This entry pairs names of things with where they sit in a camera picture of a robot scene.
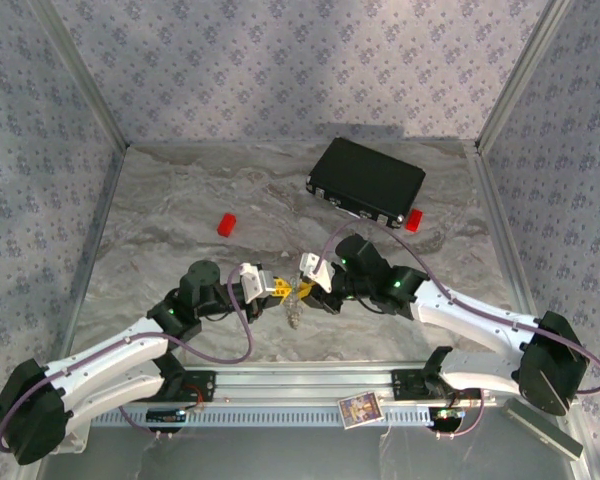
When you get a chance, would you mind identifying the black case with metal latches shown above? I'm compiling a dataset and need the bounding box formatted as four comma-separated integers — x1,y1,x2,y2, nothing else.
304,137,427,230

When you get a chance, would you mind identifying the small printed card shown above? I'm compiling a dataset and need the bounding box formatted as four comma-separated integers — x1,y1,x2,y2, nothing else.
337,392,385,430

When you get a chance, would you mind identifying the grey metal bar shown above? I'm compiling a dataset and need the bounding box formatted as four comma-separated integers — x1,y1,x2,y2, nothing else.
499,398,584,461

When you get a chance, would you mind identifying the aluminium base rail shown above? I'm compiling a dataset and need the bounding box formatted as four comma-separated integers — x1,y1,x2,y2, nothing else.
182,366,499,407

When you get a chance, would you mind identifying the aluminium table side rail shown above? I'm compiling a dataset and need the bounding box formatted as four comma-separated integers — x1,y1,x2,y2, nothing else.
467,141,539,321
59,143,130,351

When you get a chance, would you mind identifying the grey slotted cable duct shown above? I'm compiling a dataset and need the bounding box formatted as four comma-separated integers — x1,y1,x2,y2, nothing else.
90,404,481,429

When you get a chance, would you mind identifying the thin purple base cable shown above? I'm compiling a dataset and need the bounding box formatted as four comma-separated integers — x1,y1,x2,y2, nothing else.
429,389,486,441
115,399,204,442

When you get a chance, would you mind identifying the aluminium frame post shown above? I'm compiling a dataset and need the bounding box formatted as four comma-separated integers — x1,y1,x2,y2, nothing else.
473,0,576,154
27,0,132,149

